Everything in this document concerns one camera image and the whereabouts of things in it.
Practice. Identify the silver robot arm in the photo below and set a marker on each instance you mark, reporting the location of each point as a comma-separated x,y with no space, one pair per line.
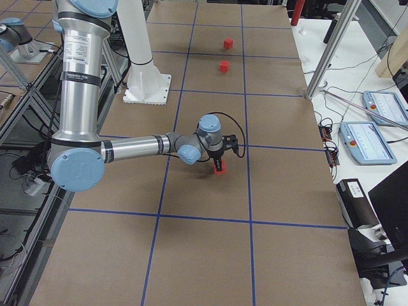
78,156

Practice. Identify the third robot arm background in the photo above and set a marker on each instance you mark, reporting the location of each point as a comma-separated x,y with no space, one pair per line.
14,34

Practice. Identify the aluminium frame post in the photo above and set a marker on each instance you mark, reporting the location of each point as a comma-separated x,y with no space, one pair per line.
333,43

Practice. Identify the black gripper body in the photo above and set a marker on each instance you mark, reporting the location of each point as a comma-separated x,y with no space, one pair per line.
215,156

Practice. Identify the far teach pendant tablet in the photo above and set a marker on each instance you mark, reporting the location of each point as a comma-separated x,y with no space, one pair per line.
386,104

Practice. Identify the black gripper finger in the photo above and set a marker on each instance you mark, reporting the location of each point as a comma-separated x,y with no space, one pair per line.
218,165

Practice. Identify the near teach pendant tablet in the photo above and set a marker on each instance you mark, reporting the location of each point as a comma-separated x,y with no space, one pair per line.
366,144

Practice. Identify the black monitor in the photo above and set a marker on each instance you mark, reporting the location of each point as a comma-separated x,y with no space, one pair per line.
389,200

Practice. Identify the teach pendant tablet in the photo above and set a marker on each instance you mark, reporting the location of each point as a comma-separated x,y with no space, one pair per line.
366,144
386,104

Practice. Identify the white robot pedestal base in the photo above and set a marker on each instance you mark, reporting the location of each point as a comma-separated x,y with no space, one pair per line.
145,83

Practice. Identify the black box with label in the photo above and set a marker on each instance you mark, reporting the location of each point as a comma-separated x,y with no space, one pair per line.
355,206

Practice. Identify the red cylinder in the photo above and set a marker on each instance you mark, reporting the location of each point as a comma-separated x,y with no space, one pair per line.
297,12

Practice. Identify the aluminium frame rack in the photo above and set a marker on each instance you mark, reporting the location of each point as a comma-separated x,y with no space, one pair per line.
29,94

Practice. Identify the red block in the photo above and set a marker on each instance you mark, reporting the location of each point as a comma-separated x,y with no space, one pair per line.
223,166
228,43
224,66

